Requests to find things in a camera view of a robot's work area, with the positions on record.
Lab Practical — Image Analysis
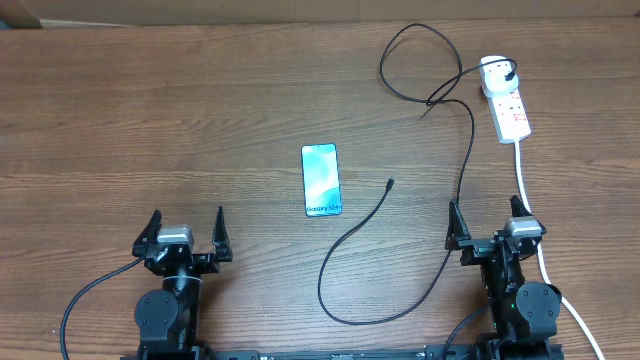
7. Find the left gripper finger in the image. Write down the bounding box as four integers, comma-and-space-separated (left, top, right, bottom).
212, 206, 233, 262
132, 210, 162, 257

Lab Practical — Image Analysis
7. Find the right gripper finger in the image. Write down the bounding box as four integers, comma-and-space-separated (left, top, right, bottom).
445, 199, 471, 250
510, 195, 532, 217

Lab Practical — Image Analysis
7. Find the blue Galaxy smartphone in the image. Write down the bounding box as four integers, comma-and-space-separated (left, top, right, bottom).
301, 143, 343, 217

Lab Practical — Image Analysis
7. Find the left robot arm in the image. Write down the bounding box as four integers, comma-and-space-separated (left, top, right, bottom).
132, 208, 233, 359

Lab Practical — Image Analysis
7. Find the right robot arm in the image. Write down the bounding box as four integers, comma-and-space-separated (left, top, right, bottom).
442, 195, 564, 359

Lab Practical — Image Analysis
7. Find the white power strip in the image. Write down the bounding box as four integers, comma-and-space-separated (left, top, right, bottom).
488, 90, 531, 144

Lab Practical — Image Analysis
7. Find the brown cardboard sheet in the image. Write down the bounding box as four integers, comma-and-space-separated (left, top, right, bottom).
1, 0, 639, 28

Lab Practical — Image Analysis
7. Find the white power strip cord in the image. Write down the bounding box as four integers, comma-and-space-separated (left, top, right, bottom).
513, 139, 606, 360

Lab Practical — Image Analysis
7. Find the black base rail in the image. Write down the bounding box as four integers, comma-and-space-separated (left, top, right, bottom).
119, 343, 565, 360

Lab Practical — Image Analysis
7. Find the white USB wall charger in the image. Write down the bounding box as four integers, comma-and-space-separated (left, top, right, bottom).
479, 55, 519, 98

